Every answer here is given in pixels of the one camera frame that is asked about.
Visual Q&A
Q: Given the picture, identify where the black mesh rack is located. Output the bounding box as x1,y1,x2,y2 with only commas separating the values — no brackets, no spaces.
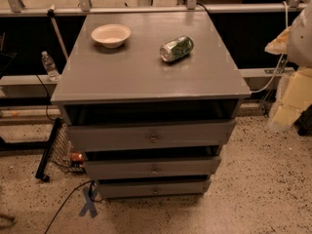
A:
35,118,85,182

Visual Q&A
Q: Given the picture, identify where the white cable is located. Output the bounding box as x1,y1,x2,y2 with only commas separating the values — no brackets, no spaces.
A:
250,1,291,95

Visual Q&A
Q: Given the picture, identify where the grey drawer cabinet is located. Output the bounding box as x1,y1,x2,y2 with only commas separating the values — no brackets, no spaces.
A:
52,12,251,187

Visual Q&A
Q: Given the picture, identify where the wooden stick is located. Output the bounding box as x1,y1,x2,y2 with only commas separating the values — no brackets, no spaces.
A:
47,4,68,61

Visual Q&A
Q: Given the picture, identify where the orange small object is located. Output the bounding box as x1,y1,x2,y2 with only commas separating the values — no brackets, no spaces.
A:
70,153,84,167

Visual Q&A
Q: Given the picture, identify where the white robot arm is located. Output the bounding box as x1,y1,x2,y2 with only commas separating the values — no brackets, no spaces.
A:
264,3,312,132

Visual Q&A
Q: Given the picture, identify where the green soda can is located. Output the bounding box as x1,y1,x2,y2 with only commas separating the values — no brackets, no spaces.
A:
160,36,194,62

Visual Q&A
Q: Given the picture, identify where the grey drawer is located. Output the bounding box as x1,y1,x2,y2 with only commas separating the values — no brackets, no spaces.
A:
85,156,220,179
68,120,236,152
97,178,211,199

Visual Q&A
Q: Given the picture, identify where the black floor cable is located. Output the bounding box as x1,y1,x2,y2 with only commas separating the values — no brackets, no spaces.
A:
43,179,98,234

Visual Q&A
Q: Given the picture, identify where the metal railing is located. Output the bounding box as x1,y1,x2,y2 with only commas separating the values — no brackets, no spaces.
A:
0,0,312,18

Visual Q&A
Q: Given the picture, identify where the clear plastic water bottle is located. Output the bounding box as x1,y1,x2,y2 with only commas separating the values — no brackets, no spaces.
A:
41,51,59,82

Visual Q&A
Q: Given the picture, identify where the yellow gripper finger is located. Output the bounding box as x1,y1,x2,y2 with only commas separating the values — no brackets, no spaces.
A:
264,27,290,55
268,66,312,130

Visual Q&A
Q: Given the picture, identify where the grey bottom drawer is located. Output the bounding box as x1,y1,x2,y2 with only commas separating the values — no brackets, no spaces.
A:
97,178,211,199

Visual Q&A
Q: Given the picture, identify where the blue tape cross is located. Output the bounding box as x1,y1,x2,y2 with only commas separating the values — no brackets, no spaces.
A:
79,187,98,218

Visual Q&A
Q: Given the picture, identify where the white bowl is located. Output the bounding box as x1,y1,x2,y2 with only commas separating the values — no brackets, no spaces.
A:
91,24,131,49

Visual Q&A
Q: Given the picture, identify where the grey top drawer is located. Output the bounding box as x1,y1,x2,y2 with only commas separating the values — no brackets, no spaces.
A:
68,120,236,152

